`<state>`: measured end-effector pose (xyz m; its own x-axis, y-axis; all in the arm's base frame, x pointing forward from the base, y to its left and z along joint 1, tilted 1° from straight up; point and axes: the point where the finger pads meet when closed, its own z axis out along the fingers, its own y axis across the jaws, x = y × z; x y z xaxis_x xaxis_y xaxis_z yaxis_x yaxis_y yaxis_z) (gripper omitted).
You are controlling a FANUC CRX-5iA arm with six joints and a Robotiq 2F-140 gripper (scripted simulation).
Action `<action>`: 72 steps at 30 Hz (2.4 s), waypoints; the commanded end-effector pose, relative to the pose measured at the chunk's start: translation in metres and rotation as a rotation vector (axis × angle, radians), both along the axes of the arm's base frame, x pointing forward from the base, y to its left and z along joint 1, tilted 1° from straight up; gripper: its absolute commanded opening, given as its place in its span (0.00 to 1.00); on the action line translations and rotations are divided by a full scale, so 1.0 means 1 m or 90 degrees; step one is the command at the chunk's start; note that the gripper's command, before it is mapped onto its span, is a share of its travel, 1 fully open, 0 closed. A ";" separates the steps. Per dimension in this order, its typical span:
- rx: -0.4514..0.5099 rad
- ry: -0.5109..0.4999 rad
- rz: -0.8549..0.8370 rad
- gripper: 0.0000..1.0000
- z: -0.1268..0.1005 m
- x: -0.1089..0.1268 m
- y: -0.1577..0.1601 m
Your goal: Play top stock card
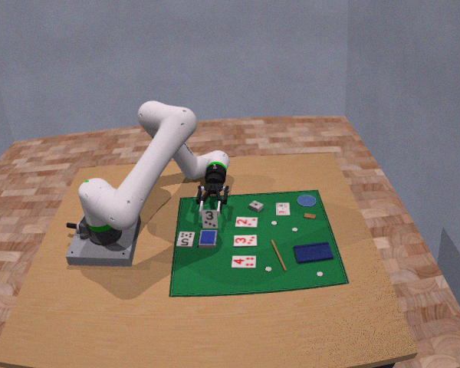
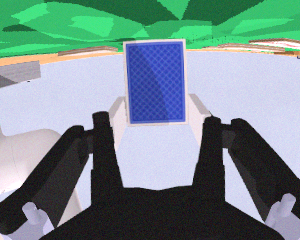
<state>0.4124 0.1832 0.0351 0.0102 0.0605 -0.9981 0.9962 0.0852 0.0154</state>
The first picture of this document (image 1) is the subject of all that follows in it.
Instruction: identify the blue playing card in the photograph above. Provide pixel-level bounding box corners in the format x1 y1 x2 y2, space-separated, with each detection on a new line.
201 209 219 228
199 230 217 245

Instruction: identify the blue round coaster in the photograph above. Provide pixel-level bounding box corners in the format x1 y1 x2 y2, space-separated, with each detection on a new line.
297 195 317 207

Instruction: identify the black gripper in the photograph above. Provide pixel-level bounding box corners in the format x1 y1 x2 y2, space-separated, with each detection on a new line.
196 173 229 216

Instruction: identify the green card cloth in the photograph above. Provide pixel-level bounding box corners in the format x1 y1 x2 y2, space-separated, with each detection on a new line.
169 190 349 297
172 192 345 294

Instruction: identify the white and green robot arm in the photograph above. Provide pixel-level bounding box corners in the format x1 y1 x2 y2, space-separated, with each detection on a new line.
67 100 229 245

